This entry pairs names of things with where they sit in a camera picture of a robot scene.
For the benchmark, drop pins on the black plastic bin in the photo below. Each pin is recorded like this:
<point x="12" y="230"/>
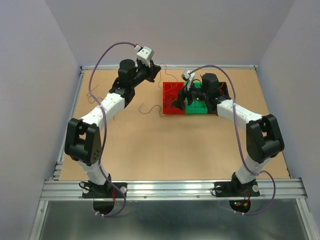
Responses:
<point x="213" y="99"/>

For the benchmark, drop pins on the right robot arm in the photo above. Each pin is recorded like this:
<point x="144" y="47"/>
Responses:
<point x="264" y="139"/>

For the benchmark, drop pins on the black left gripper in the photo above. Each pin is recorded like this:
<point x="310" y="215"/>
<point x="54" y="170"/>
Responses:
<point x="151" y="71"/>

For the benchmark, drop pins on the green plastic bin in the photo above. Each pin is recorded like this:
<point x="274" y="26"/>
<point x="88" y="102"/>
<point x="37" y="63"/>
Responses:
<point x="197" y="107"/>

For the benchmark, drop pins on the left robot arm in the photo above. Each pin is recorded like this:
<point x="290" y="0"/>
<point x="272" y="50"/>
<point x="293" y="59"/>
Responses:
<point x="84" y="142"/>

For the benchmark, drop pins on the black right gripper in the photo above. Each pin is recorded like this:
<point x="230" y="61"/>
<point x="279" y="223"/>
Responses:
<point x="179" y="102"/>

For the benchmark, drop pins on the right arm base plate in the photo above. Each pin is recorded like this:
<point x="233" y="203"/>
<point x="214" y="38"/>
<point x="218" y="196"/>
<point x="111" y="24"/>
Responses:
<point x="233" y="189"/>

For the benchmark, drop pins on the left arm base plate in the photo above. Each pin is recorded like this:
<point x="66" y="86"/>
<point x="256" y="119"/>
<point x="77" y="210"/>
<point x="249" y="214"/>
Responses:
<point x="110" y="191"/>

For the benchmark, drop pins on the red plastic bin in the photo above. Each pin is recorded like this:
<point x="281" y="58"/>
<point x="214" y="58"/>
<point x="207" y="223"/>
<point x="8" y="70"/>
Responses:
<point x="169" y="96"/>

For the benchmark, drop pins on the black cable taut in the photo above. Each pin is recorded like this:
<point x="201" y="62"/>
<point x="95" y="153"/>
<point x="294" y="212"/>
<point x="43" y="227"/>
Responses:
<point x="162" y="88"/>

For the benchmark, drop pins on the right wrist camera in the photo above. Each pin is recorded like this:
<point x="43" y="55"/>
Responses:
<point x="188" y="76"/>

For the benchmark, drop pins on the aluminium front rail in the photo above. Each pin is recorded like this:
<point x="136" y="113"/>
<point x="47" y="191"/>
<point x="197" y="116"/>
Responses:
<point x="167" y="190"/>

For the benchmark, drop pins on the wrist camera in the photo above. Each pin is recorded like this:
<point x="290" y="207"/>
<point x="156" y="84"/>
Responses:
<point x="188" y="76"/>
<point x="144" y="54"/>

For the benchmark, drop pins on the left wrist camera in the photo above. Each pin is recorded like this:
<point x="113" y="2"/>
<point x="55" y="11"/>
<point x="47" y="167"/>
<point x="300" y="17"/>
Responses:
<point x="144" y="54"/>

